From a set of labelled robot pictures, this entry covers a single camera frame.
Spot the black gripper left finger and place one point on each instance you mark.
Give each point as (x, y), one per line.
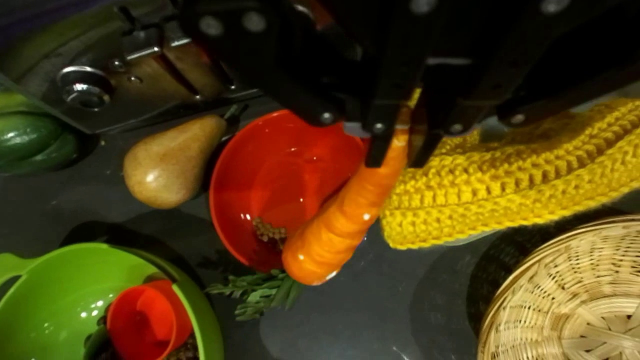
(276, 47)

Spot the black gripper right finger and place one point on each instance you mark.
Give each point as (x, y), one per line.
(521, 60)

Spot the orange carrot with green top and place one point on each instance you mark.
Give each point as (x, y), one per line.
(316, 250)

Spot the red bowl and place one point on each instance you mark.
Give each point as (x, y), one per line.
(281, 171)

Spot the green mixing bowl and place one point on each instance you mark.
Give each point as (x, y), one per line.
(51, 304)

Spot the yellow knitted cloth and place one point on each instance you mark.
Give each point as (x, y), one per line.
(525, 177)

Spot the silver toaster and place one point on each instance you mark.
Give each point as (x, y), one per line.
(101, 75)

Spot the woven wicker basket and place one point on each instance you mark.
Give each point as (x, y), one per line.
(572, 298)

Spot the green bell pepper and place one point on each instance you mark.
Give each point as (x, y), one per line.
(31, 139)

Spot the small red cup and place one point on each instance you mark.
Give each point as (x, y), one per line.
(149, 321)

